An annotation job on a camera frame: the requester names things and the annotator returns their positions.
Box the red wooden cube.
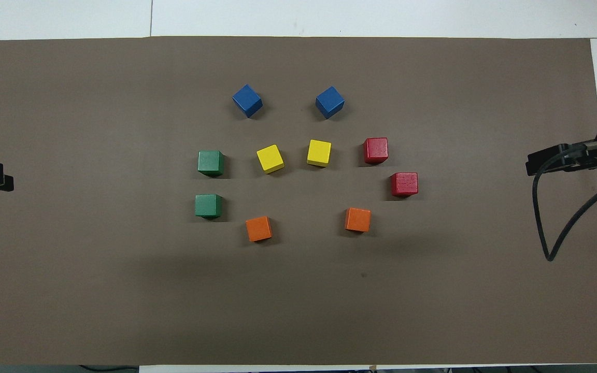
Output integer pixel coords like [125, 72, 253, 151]
[390, 172, 419, 197]
[363, 137, 389, 165]

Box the green wooden cube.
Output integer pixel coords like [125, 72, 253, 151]
[197, 150, 225, 177]
[195, 194, 223, 219]

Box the brown table mat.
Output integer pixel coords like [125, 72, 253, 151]
[0, 36, 597, 366]

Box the orange wooden cube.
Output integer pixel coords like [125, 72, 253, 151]
[246, 216, 273, 242]
[345, 207, 372, 233]

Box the blue wooden cube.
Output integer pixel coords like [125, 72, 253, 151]
[315, 85, 345, 120]
[232, 84, 263, 118]

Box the yellow wooden cube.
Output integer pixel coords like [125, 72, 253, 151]
[256, 144, 285, 174]
[307, 139, 332, 167]

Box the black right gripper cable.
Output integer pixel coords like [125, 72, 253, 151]
[532, 136, 597, 262]

